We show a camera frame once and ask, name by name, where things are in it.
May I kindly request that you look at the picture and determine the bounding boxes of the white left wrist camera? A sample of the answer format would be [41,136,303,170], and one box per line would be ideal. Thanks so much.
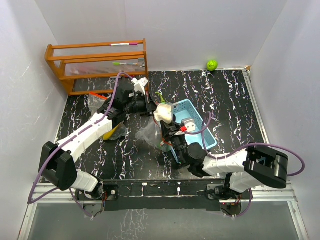
[131,77,149,95]

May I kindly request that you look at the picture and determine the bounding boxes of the green white marker pen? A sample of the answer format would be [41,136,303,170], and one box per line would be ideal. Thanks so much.
[112,62,138,66]

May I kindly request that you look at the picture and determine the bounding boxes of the green chili pepper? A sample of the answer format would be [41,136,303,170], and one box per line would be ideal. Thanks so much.
[155,91,166,104]

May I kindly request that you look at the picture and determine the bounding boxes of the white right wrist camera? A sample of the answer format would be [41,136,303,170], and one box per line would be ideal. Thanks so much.
[180,117,196,133]

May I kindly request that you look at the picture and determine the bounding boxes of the white garlic bulb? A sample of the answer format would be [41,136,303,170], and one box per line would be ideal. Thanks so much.
[153,103,173,124]

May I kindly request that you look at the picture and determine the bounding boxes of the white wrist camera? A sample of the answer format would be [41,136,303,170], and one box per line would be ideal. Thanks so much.
[131,77,149,95]
[180,117,196,133]

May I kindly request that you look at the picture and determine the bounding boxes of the light green round fruit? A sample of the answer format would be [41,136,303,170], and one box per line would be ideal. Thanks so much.
[206,60,219,72]

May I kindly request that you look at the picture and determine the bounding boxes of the clear zip top bag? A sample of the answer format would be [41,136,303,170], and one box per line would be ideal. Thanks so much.
[87,91,130,142]

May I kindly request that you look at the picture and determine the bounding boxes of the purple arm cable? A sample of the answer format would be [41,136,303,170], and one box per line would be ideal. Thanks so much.
[186,111,306,178]
[27,71,135,205]

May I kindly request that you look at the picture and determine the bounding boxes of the light blue plastic basket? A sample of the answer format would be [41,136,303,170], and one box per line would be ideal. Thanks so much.
[163,99,217,150]

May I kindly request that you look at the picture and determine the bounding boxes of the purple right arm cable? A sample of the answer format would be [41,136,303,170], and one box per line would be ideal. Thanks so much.
[186,111,306,178]

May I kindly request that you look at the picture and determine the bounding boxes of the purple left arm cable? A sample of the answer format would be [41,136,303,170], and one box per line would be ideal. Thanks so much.
[27,71,135,205]

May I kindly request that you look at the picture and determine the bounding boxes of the yellow banana bunch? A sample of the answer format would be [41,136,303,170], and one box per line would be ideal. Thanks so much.
[102,127,119,141]

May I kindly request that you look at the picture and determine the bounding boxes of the small grey clip box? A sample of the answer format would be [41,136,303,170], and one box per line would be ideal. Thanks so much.
[137,58,145,68]

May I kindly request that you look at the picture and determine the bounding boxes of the clear zip bag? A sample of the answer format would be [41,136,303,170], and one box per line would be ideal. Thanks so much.
[135,117,171,153]
[87,91,130,142]

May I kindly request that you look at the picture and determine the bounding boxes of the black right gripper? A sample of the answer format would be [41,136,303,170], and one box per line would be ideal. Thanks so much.
[161,118,188,166]

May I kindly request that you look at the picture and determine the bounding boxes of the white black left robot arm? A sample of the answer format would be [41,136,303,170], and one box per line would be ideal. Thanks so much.
[39,83,157,200]

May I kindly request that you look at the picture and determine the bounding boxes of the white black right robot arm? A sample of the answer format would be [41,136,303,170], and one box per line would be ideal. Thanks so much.
[160,121,289,200]

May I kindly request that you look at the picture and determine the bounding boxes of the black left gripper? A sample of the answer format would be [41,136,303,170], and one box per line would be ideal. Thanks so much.
[124,91,164,118]

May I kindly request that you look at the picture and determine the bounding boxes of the pink white marker pen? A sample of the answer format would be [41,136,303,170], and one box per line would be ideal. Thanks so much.
[110,42,139,47]

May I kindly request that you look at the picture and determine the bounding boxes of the orange wooden shelf rack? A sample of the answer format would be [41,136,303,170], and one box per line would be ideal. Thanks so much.
[44,38,149,96]

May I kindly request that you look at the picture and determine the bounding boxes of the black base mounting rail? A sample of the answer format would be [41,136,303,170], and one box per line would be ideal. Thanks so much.
[74,178,253,212]

